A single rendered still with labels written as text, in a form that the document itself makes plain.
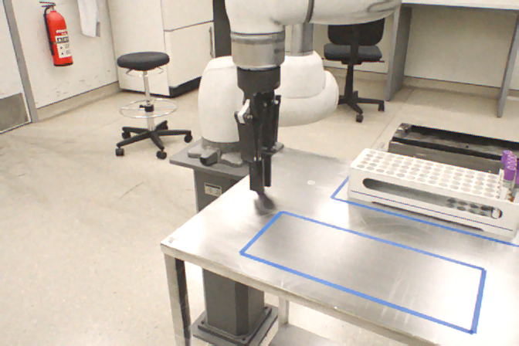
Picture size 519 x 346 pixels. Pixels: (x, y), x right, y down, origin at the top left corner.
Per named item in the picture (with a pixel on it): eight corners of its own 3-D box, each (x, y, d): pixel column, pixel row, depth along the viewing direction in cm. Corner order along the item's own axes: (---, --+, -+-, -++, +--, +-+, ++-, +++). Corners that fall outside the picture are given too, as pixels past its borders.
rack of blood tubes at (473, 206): (517, 211, 80) (527, 181, 77) (515, 239, 72) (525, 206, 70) (362, 174, 93) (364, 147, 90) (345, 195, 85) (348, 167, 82)
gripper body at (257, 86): (266, 72, 70) (266, 127, 75) (289, 62, 77) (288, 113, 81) (226, 67, 74) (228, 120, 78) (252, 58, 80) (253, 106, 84)
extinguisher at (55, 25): (77, 63, 365) (66, -1, 343) (59, 68, 351) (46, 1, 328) (62, 61, 373) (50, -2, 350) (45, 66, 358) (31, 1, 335)
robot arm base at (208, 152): (177, 161, 127) (175, 143, 125) (218, 135, 145) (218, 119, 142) (232, 174, 120) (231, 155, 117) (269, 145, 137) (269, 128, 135)
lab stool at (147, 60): (202, 137, 329) (197, 50, 300) (152, 166, 284) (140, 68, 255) (147, 125, 350) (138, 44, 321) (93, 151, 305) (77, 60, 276)
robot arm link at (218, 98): (199, 124, 137) (195, 52, 128) (258, 121, 140) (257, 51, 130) (200, 144, 123) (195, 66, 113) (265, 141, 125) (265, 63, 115)
